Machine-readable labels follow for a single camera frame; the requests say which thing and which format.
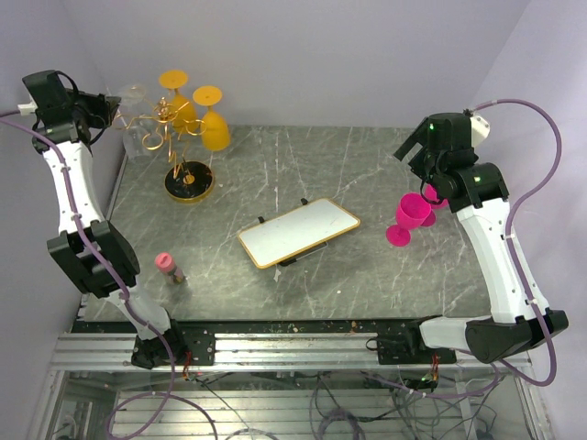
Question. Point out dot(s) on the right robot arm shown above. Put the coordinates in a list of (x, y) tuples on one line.
[(521, 318)]

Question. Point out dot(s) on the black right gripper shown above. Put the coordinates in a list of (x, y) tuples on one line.
[(419, 136)]

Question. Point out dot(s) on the small bottle pink cap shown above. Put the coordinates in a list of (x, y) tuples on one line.
[(166, 265)]

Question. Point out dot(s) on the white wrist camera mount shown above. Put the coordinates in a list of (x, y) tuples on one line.
[(29, 107), (480, 127)]

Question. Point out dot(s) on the white tablet yellow frame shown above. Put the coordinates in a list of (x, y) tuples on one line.
[(284, 237)]

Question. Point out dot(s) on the yellow wine glass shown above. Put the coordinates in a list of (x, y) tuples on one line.
[(185, 114), (215, 134)]

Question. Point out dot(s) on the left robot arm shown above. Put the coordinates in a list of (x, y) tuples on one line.
[(91, 252)]

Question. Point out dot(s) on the aluminium mounting rail frame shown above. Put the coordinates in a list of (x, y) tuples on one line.
[(299, 380)]

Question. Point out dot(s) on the pink wine glass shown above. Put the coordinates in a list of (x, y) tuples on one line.
[(435, 203), (411, 212)]

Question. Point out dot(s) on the gold wire wine glass rack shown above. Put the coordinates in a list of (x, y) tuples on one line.
[(187, 181)]

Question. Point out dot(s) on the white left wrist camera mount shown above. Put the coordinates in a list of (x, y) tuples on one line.
[(29, 107)]

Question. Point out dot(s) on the clear wine glass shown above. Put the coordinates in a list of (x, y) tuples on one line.
[(131, 95), (135, 139)]

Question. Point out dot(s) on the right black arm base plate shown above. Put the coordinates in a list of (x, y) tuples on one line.
[(399, 342)]

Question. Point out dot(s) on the yellow wine glass front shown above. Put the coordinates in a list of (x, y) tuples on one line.
[(215, 134)]

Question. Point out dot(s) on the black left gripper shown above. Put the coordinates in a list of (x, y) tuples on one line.
[(106, 104)]

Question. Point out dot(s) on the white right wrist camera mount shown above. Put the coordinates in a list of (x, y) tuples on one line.
[(480, 127)]

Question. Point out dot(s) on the yellow wine glass rear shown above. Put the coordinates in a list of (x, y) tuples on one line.
[(185, 114)]

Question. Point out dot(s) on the black wire tablet stand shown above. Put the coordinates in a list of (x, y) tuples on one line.
[(302, 254)]

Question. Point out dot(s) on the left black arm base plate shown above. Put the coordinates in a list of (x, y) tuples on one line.
[(194, 346)]

